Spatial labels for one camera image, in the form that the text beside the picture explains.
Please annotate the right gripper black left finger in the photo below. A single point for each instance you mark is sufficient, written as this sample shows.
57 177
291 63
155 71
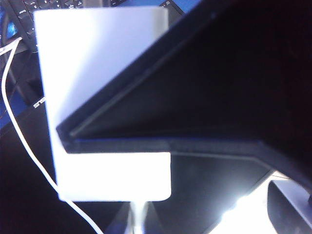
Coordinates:
124 224

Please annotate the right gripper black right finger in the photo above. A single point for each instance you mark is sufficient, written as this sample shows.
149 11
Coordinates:
156 224

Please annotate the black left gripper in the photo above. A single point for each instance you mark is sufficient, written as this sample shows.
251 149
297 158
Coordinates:
292 212

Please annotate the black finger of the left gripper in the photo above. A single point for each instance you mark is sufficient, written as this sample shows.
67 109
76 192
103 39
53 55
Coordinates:
219 85

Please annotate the white charging base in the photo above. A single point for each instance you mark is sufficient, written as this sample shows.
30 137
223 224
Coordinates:
85 61

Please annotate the black ASUS monitor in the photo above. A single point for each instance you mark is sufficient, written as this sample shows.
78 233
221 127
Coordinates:
24 170

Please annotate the black Logitech keyboard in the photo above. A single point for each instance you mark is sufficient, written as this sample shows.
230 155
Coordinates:
26 19

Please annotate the blue printed mouse pad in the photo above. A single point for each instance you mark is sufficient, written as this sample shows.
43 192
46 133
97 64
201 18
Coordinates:
11 26

